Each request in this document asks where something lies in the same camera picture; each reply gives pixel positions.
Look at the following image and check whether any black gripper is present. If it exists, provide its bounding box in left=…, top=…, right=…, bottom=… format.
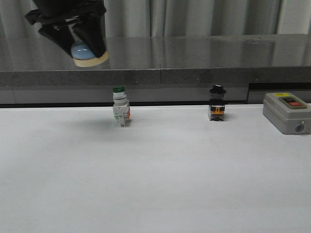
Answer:
left=25, top=0, right=106, bottom=57

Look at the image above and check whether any blue call bell cream base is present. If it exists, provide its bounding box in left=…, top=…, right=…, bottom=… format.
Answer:
left=71, top=41, right=109, bottom=67

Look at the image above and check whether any grey curtain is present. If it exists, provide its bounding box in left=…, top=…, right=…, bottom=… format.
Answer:
left=0, top=0, right=311, bottom=39

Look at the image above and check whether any grey stone counter ledge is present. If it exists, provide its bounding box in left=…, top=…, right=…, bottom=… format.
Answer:
left=0, top=34, right=311, bottom=106

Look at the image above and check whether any green pushbutton switch white body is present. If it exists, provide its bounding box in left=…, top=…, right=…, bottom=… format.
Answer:
left=113, top=86, right=131, bottom=127

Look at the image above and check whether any black selector switch orange body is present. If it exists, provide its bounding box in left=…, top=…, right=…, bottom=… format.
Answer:
left=208, top=84, right=226, bottom=121

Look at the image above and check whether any grey push button switch box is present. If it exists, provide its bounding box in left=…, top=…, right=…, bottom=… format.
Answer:
left=263, top=92, right=311, bottom=134

